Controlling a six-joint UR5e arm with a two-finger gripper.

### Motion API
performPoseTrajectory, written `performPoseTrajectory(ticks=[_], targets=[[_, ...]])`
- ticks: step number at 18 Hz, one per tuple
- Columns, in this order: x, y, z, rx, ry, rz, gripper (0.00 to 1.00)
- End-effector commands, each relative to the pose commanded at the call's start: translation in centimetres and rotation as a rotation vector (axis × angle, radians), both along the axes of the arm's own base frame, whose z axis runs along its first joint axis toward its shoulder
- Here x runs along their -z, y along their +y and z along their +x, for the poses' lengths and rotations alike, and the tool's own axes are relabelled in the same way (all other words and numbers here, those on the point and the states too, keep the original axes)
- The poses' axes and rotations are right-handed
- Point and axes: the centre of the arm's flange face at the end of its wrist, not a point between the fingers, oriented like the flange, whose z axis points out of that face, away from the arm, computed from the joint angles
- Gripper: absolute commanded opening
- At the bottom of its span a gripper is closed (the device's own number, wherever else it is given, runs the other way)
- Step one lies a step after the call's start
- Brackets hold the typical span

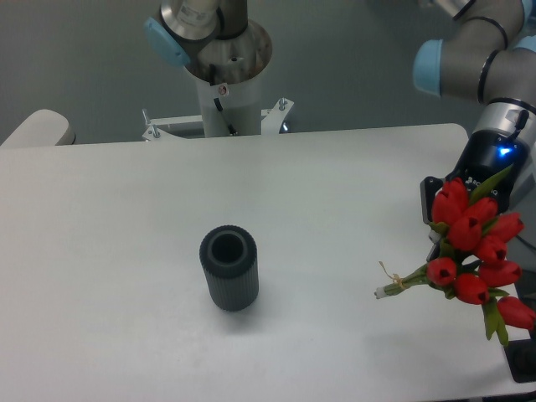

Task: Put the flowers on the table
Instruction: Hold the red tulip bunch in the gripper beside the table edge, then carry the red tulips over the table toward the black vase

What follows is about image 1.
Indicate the dark grey ribbed vase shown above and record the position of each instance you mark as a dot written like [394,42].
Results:
[228,256]

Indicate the red tulip flower bouquet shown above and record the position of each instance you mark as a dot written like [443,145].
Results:
[472,266]

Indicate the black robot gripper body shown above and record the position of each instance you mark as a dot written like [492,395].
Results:
[486,154]

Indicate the beige chair back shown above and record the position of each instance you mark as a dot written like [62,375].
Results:
[43,128]

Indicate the black box at table edge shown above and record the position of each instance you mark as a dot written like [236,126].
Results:
[520,355]

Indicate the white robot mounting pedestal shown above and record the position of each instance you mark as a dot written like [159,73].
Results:
[226,110]

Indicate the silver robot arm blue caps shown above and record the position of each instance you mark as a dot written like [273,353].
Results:
[488,61]

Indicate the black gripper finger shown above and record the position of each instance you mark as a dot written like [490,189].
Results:
[429,187]

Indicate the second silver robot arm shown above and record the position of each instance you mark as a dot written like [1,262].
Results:
[214,40]

